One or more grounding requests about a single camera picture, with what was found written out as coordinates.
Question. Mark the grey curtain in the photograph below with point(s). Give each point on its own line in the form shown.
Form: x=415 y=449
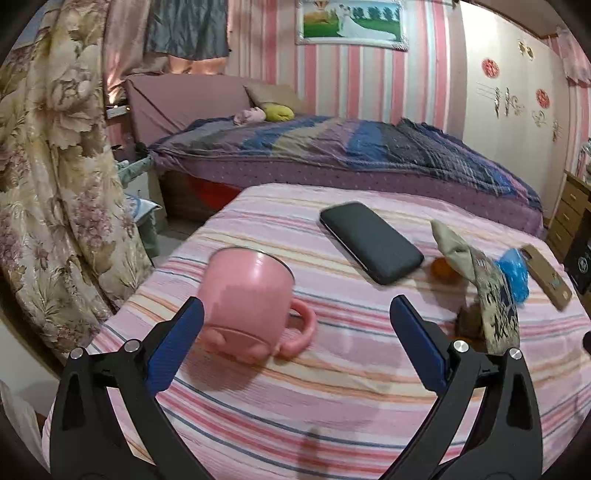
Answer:
x=189 y=27

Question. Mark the patchwork quilt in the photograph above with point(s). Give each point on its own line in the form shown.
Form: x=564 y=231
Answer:
x=346 y=147

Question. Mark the wooden desk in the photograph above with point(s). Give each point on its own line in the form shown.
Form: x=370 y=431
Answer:
x=568 y=217

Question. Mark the pink patterned curtain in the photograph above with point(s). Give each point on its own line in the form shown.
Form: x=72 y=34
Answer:
x=572 y=60

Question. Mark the phone in brown case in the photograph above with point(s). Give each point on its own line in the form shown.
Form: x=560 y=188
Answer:
x=547 y=277

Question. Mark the blue plastic bag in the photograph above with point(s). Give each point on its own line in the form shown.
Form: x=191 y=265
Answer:
x=512 y=272

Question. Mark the yellow plush toy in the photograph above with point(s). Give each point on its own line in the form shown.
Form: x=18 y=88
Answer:
x=279 y=112

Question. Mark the pink cloth bundle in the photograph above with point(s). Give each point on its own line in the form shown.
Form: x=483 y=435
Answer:
x=249 y=116

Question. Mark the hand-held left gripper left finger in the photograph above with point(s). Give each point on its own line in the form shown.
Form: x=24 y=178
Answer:
x=178 y=341

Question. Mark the framed wedding photo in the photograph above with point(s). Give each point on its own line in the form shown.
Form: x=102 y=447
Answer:
x=351 y=23

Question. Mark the brown dried peel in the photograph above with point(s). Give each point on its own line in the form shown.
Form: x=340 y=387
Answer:
x=468 y=323

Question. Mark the pink satin curtain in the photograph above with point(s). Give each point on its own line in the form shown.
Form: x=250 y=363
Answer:
x=124 y=46

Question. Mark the black box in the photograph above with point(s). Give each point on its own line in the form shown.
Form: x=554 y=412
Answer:
x=581 y=263

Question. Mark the floral curtain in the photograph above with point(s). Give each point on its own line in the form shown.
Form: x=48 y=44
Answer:
x=60 y=184

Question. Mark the white wardrobe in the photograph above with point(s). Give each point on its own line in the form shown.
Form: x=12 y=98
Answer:
x=508 y=157

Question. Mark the pink pig cup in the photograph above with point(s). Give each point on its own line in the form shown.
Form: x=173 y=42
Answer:
x=249 y=295

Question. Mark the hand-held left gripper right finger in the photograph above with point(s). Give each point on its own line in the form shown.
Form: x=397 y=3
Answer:
x=420 y=341

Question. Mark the purple bed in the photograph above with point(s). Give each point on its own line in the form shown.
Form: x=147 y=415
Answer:
x=175 y=106

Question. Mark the beige pillow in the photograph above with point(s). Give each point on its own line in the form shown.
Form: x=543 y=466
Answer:
x=281 y=94

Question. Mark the printed snack bag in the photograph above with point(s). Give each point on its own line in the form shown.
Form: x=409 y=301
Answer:
x=498 y=300

